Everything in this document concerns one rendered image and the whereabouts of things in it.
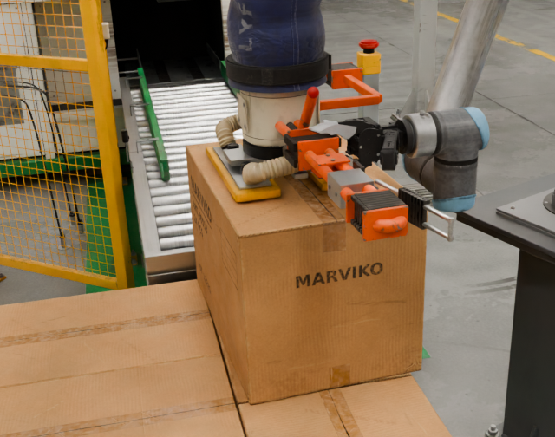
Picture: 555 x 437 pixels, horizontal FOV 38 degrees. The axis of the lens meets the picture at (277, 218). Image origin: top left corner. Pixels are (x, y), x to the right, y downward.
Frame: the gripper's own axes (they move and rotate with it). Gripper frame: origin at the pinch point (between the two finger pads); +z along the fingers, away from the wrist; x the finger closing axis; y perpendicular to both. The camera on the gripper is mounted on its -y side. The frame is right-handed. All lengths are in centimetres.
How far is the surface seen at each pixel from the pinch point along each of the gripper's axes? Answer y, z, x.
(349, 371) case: -4, -5, -50
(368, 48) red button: 114, -56, -6
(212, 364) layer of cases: 14, 22, -54
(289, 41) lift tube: 16.6, 0.0, 18.5
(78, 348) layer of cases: 31, 52, -54
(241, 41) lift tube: 21.4, 9.0, 18.5
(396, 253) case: -4.0, -15.8, -23.1
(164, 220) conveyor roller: 102, 21, -54
